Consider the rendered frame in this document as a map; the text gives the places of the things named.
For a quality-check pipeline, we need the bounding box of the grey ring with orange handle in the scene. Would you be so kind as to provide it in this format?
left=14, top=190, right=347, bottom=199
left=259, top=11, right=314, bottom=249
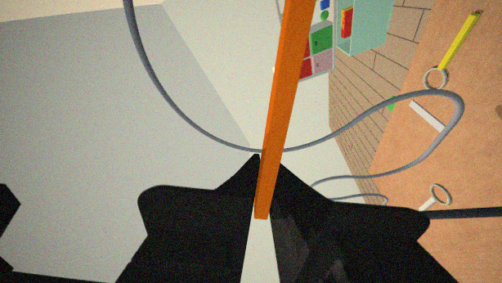
left=254, top=0, right=316, bottom=219

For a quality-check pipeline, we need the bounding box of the cream loop with flat handle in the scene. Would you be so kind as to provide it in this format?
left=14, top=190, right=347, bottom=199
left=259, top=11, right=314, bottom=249
left=418, top=184, right=451, bottom=211

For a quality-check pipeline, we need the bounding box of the yellow handle with grey loop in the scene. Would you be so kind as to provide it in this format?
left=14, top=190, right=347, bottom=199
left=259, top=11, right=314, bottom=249
left=424, top=12, right=481, bottom=89

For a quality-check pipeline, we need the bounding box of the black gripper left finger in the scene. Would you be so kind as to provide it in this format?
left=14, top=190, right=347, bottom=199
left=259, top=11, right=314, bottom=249
left=137, top=154, right=260, bottom=283

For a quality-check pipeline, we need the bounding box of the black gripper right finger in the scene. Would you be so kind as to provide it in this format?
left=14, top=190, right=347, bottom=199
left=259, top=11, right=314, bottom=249
left=269, top=164, right=431, bottom=283

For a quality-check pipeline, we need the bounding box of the white flat bar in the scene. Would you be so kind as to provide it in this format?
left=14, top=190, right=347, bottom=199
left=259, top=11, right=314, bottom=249
left=410, top=100, right=445, bottom=132

